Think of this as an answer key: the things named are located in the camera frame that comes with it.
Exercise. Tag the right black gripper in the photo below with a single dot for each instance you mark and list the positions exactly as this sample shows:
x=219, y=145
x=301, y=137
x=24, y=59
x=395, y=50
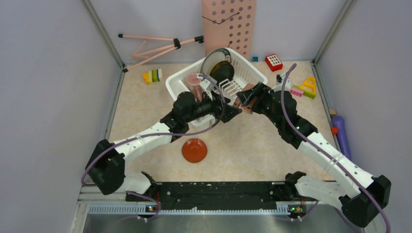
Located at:
x=260, y=90

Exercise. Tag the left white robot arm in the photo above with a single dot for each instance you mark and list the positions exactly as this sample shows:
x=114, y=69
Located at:
x=106, y=166

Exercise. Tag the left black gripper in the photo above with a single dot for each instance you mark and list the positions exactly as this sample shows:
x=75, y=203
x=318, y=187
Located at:
x=226, y=112

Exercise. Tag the purple cylinder toy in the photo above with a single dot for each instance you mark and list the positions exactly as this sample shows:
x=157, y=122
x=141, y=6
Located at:
x=338, y=129

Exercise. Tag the red grid toy block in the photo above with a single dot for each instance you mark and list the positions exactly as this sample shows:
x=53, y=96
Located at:
x=273, y=62

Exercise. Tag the salmon mug white interior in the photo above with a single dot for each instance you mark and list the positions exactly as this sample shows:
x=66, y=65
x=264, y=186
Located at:
x=246, y=98

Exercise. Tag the multicolour striped toy block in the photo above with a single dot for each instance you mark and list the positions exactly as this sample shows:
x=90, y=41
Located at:
x=152, y=76

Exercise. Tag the yellow triangular toy block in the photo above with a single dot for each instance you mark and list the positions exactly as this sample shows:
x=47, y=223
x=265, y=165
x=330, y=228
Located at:
x=309, y=85

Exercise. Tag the pink toy brick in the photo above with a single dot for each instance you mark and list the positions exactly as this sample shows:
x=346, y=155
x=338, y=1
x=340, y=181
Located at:
x=296, y=92

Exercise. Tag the green toy brick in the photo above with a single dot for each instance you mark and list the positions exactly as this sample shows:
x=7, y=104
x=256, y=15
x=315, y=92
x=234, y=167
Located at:
x=307, y=93

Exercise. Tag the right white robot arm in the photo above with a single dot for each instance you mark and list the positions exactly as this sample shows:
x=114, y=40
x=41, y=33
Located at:
x=359, y=195

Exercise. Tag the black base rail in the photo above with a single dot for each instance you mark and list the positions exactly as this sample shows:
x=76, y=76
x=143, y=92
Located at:
x=237, y=196

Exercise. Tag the pink tripod stand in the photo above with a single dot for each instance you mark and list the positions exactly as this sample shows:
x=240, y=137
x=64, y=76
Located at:
x=149, y=55

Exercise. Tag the pink perforated board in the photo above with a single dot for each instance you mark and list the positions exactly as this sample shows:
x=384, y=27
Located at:
x=229, y=24

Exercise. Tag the small wooden block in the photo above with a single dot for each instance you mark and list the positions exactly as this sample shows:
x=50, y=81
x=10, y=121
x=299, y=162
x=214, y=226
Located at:
x=332, y=112

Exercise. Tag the pink patterned mug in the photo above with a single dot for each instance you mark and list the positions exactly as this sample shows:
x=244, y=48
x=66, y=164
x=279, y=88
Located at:
x=193, y=84

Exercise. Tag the yellow black plate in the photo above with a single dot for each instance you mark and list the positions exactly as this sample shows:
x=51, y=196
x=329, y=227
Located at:
x=216, y=67

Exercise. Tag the white plastic dish rack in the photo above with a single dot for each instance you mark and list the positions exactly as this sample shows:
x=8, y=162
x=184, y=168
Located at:
x=207, y=90

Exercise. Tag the white plate green rim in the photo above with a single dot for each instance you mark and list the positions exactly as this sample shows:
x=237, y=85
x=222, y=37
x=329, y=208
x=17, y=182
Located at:
x=211, y=60

